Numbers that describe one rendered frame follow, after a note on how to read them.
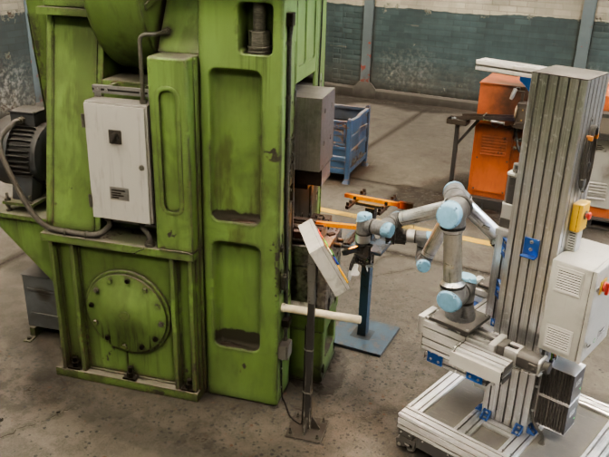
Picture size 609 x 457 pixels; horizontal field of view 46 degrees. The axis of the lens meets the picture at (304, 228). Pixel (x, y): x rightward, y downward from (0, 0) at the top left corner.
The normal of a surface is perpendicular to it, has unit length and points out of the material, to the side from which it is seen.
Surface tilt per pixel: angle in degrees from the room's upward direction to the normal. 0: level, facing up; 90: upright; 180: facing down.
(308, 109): 90
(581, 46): 90
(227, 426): 0
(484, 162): 90
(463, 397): 0
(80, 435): 0
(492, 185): 90
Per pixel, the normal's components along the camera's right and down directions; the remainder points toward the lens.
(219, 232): -0.26, 0.37
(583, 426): 0.03, -0.92
